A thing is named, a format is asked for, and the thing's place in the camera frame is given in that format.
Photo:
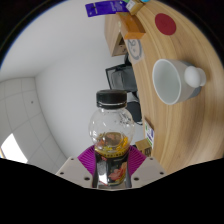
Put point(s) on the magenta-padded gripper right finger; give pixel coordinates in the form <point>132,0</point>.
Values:
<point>145,170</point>

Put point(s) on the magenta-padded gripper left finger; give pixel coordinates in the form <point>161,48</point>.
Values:
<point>75,170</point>

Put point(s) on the clear black-capped drink bottle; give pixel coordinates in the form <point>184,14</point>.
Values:
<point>111,126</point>

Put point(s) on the white printed leaflet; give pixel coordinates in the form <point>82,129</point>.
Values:
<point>149,133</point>

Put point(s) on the rectangular ceiling light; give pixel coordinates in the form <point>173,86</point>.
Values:
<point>13,150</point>

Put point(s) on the white mug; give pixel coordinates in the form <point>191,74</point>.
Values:
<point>173,81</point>

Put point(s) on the grey mesh office chair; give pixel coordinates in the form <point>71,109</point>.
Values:
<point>121,78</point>

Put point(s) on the round grey-ringed disc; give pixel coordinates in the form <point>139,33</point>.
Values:
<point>135,50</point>

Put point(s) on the wooden side desk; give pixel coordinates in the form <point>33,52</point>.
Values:
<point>112,31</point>

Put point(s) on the flat round red coaster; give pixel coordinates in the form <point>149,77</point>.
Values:
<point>165,24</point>

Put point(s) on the tan white-labelled box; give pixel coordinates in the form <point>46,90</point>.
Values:
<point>134,6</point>

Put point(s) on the purple standing card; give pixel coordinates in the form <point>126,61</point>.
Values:
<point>106,7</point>

